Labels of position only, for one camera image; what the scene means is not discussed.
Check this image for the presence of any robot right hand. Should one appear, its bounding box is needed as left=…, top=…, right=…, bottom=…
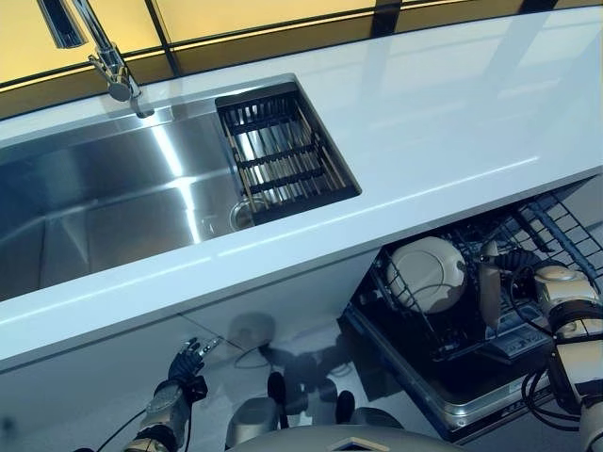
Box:
left=480, top=249, right=538, bottom=283

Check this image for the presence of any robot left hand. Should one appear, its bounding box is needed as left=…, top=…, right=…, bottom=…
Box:
left=168, top=336, right=222, bottom=383

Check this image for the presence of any cream ceramic plate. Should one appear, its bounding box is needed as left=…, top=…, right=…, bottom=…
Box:
left=478, top=239, right=503, bottom=331
left=385, top=236, right=469, bottom=315

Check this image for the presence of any dishwasher detergent dispenser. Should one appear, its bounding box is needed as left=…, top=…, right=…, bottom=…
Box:
left=489, top=324, right=553, bottom=360

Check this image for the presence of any robot left leg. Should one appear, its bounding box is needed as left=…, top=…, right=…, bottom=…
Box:
left=225, top=371, right=289, bottom=447

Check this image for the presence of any robot leg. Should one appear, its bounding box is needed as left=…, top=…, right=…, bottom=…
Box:
left=334, top=390, right=405, bottom=430
left=225, top=371, right=289, bottom=447

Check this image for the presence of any white cabinet door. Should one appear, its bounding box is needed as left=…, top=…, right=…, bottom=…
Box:
left=178, top=249, right=383, bottom=360
left=0, top=315, right=237, bottom=452

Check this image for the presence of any metal sink drain strainer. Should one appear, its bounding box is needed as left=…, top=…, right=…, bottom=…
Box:
left=229, top=200, right=259, bottom=233

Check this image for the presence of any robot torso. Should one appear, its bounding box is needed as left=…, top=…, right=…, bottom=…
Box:
left=235, top=423, right=453, bottom=452

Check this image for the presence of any stainless steel sink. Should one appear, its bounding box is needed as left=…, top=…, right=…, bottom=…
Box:
left=0, top=74, right=363, bottom=303

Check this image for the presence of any robot right leg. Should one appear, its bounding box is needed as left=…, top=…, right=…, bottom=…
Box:
left=334, top=390, right=405, bottom=430

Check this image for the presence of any black sink drying rack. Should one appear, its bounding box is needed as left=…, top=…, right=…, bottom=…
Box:
left=215, top=82, right=363, bottom=228

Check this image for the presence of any chrome kitchen faucet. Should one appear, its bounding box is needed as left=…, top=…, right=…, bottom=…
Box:
left=37, top=0, right=155, bottom=120

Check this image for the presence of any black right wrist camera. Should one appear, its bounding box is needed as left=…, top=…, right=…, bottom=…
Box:
left=511, top=277, right=537, bottom=303

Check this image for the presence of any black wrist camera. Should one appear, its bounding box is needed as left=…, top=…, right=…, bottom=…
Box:
left=187, top=376, right=210, bottom=402
left=511, top=277, right=537, bottom=303

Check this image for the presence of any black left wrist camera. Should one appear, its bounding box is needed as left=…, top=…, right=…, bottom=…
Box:
left=187, top=376, right=210, bottom=402

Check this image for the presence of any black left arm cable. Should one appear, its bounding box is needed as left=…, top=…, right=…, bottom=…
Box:
left=77, top=404, right=157, bottom=452

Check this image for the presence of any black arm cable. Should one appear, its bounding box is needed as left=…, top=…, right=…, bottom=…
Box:
left=506, top=277, right=586, bottom=433
left=77, top=404, right=157, bottom=452

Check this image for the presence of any wire dishwasher rack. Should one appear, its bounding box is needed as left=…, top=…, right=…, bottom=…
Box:
left=357, top=181, right=603, bottom=363

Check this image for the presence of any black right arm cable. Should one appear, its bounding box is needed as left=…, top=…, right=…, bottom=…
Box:
left=506, top=277, right=586, bottom=433

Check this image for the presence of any black window frame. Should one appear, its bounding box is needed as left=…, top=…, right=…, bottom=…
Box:
left=0, top=0, right=472, bottom=95

